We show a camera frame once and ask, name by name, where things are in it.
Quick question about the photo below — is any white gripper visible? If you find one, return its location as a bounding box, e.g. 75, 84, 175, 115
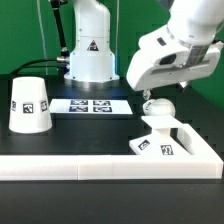
126, 41, 223, 100

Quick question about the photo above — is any white lamp bulb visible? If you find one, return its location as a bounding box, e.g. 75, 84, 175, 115
143, 98, 176, 117

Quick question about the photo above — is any white lamp base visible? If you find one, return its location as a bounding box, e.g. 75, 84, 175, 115
129, 115, 189, 157

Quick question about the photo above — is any white lamp shade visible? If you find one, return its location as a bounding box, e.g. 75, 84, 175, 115
9, 77, 52, 134

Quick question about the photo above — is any white L-shaped corner fence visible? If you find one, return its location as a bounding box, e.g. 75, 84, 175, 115
0, 124, 223, 181

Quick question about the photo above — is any white marker tag plate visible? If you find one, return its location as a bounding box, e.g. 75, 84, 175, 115
50, 99, 132, 115

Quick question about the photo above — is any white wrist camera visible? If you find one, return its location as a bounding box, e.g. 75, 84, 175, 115
139, 25, 188, 65

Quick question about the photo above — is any black cable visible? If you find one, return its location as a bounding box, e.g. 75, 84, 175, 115
10, 57, 70, 75

